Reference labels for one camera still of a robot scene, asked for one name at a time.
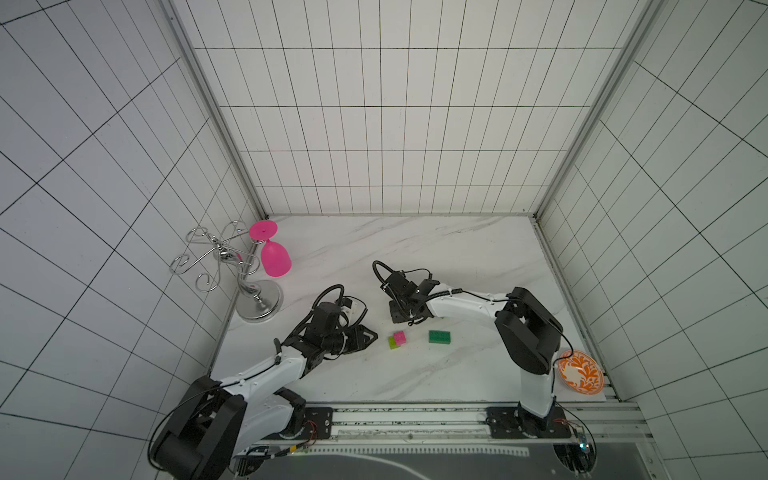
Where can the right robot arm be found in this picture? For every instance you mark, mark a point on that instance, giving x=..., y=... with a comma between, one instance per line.
x=530, y=333

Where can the aluminium mounting rail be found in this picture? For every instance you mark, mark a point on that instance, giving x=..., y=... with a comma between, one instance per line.
x=423, y=424

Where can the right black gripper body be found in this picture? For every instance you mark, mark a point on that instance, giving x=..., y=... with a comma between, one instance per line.
x=400, y=306

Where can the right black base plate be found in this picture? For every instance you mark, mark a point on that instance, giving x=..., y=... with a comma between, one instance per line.
x=514, y=423

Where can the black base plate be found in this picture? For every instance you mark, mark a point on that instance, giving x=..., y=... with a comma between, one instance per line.
x=308, y=423
x=514, y=423

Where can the pink lego brick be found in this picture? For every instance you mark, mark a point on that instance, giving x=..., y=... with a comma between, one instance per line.
x=399, y=338

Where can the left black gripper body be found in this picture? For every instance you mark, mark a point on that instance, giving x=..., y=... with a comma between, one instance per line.
x=334, y=339

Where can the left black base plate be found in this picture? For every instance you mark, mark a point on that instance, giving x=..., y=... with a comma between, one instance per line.
x=308, y=423

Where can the dark green long lego brick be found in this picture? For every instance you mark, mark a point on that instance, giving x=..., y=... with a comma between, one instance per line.
x=439, y=337

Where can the pink plastic wine glass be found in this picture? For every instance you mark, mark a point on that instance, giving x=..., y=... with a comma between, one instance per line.
x=274, y=257

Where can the orange white patterned bowl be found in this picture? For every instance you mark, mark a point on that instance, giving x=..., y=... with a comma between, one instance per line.
x=580, y=372

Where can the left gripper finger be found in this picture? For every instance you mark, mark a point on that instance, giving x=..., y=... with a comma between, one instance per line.
x=360, y=338
x=339, y=351

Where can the silver wire glass rack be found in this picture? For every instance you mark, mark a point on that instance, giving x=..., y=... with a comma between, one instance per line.
x=211, y=256

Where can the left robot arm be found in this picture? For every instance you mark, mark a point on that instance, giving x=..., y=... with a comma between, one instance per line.
x=217, y=420

